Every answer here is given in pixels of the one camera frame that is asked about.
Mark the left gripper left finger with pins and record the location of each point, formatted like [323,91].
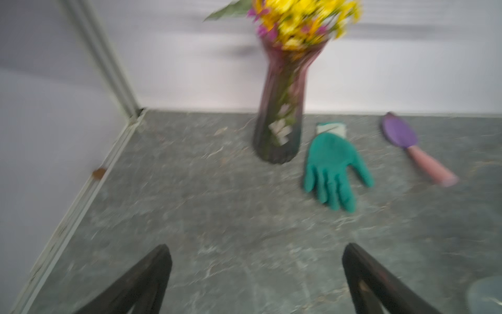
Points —
[140,290]

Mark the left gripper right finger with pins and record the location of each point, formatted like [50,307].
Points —
[374,289]

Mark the mint bottle cap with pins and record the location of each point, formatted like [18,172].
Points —
[484,296]

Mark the green garden glove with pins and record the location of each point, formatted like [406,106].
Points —
[328,157]

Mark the dark glass vase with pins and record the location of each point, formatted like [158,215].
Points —
[277,135]

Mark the yellow flower bouquet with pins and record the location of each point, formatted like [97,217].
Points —
[294,25]

